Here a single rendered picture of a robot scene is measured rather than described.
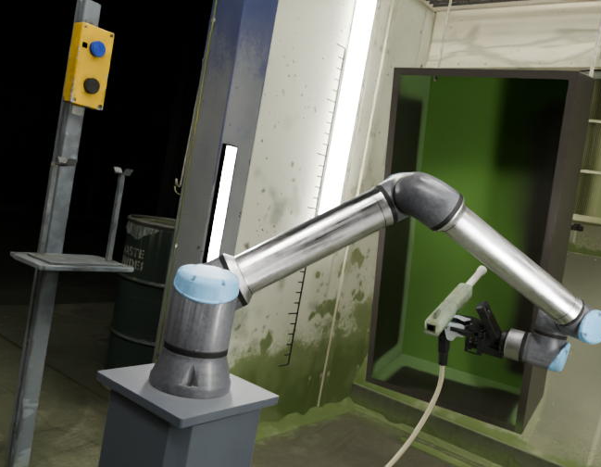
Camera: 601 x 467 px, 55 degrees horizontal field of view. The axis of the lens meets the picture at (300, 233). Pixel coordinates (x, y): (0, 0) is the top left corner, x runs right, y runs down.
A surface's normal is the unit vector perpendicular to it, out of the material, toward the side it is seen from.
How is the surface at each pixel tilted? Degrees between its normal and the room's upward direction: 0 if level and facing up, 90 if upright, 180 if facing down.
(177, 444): 90
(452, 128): 102
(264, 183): 90
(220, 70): 90
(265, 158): 90
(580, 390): 57
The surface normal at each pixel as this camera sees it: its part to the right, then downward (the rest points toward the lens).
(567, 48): -0.61, -0.07
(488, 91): -0.55, 0.15
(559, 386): -0.42, -0.59
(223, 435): 0.77, 0.17
